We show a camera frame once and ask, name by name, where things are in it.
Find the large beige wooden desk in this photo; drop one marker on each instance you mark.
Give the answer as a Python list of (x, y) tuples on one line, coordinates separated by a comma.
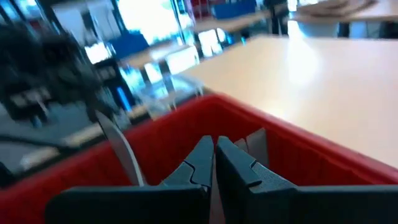
[(311, 93)]

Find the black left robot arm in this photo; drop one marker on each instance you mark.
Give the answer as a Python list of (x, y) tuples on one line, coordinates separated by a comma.
[(46, 68)]

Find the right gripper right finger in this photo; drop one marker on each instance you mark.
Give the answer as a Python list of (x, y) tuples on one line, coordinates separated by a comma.
[(311, 205)]

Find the blue plastic crate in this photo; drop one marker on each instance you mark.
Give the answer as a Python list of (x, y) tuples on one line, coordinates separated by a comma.
[(234, 9)]

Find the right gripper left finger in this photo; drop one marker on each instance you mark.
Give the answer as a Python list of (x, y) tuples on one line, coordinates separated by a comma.
[(140, 205)]

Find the stacked wooden boards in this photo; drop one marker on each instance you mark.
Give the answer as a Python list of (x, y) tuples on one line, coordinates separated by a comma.
[(335, 7)]

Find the red plastic bin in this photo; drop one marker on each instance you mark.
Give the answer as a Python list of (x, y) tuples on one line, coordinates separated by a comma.
[(174, 137)]

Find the light wooden desk black legs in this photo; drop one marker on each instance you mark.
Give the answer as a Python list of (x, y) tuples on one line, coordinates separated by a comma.
[(230, 23)]

